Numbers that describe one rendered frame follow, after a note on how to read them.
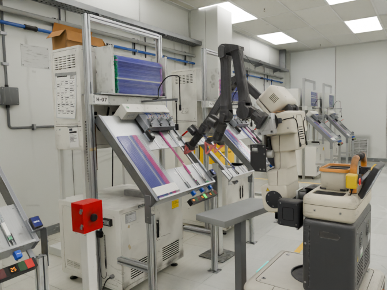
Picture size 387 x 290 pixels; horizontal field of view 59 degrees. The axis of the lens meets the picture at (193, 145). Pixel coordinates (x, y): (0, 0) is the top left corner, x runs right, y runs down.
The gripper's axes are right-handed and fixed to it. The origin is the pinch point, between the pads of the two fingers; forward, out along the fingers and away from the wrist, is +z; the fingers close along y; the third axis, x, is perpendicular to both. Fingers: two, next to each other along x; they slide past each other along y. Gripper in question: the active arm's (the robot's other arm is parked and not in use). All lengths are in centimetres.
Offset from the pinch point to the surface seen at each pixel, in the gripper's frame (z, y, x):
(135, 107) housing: -10, 29, -41
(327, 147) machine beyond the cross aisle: 35, -586, 11
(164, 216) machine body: 43, 12, 24
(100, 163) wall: 136, -72, -113
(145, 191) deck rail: 6, 60, 20
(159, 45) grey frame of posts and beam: -43, -9, -81
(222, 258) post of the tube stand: 60, -36, 71
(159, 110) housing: -10.3, 4.4, -37.5
